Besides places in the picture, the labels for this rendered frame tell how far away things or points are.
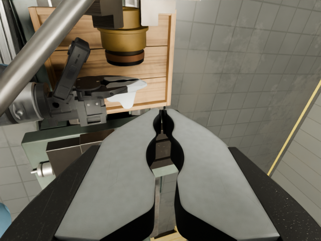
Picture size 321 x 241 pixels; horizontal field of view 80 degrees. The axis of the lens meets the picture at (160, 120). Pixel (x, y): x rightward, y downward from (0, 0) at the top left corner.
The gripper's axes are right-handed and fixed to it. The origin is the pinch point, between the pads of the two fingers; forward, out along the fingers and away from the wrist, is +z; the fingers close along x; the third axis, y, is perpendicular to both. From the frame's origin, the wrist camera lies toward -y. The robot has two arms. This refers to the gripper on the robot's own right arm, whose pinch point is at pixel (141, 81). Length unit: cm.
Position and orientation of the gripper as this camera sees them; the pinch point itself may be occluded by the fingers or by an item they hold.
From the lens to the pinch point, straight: 43.7
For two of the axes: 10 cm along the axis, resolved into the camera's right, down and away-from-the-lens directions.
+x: 3.3, 5.2, -7.9
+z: 9.4, -1.5, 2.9
